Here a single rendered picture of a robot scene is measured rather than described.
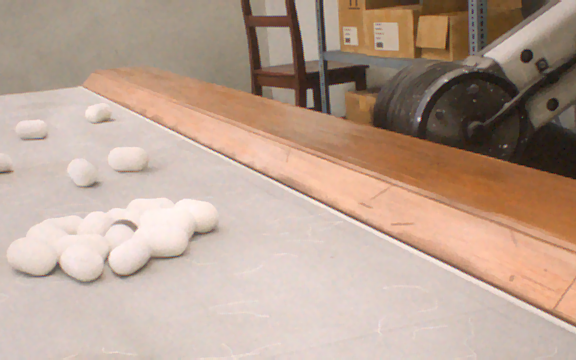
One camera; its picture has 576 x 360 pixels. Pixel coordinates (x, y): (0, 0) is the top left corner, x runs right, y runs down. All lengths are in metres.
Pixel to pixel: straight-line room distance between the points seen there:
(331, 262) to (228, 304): 0.08
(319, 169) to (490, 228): 0.21
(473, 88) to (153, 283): 0.50
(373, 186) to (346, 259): 0.10
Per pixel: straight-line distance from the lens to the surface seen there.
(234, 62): 5.41
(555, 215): 0.51
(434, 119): 0.92
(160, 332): 0.44
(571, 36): 0.99
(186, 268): 0.53
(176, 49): 5.29
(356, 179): 0.63
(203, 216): 0.59
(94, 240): 0.55
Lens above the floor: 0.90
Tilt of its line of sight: 13 degrees down
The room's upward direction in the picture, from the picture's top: 5 degrees counter-clockwise
